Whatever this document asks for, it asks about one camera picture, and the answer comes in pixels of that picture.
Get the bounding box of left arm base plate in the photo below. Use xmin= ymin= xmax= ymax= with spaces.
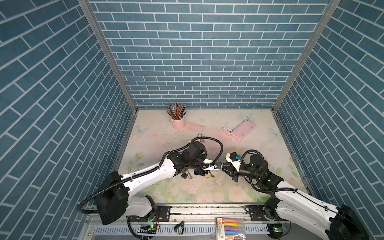
xmin=128 ymin=206 xmax=171 ymax=223

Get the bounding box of right circuit board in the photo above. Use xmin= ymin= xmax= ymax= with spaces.
xmin=267 ymin=224 xmax=284 ymax=240

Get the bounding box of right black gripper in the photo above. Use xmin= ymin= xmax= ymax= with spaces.
xmin=219 ymin=160 xmax=261 ymax=183

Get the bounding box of pink case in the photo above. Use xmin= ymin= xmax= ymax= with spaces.
xmin=230 ymin=120 xmax=256 ymax=141

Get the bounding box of marker pack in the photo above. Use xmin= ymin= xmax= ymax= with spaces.
xmin=215 ymin=218 xmax=246 ymax=240

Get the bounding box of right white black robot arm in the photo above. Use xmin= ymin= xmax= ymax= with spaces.
xmin=214 ymin=150 xmax=369 ymax=240

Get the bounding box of left circuit board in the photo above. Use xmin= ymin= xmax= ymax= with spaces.
xmin=138 ymin=225 xmax=157 ymax=235

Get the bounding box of black metal clip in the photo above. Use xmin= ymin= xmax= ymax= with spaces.
xmin=174 ymin=221 xmax=185 ymax=236

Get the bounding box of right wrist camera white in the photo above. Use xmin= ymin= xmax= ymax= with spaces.
xmin=226 ymin=152 xmax=243 ymax=172

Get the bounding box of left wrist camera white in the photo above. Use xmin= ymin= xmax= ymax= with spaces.
xmin=202 ymin=159 xmax=223 ymax=171

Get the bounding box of coloured pencils bundle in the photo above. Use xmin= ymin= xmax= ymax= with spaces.
xmin=167 ymin=103 xmax=186 ymax=120

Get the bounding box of circuit board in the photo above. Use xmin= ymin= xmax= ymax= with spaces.
xmin=138 ymin=225 xmax=157 ymax=235
xmin=267 ymin=224 xmax=284 ymax=240

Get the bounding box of red padlock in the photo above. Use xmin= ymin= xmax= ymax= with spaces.
xmin=197 ymin=134 xmax=205 ymax=143

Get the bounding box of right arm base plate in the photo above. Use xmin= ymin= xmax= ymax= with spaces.
xmin=244 ymin=205 xmax=287 ymax=222

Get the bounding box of aluminium front rail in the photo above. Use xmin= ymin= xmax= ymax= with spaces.
xmin=80 ymin=202 xmax=340 ymax=235

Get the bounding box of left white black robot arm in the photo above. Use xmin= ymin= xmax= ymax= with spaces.
xmin=77 ymin=136 xmax=224 ymax=225

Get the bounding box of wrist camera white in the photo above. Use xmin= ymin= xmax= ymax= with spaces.
xmin=202 ymin=159 xmax=223 ymax=171
xmin=226 ymin=152 xmax=243 ymax=172

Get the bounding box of pink pencil cup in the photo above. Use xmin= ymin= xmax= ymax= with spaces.
xmin=171 ymin=117 xmax=186 ymax=131

